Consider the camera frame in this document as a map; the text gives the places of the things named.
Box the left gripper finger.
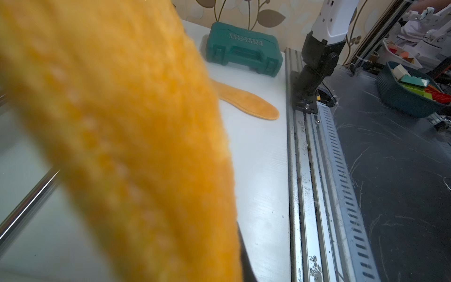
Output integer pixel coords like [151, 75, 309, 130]
[238, 226, 257, 282]

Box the teal bin with bricks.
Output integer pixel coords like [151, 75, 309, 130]
[376, 61, 451, 118]

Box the green plastic tool case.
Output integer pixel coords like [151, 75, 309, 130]
[206, 22, 283, 77]

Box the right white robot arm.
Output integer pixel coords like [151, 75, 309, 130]
[292, 0, 359, 114]

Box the yellow fuzzy insole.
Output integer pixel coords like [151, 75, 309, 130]
[211, 80, 280, 121]
[1, 1, 242, 282]

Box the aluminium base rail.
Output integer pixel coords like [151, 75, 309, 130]
[285, 48, 380, 282]

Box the metal clothes rack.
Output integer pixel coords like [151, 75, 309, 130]
[1, 93, 59, 251]

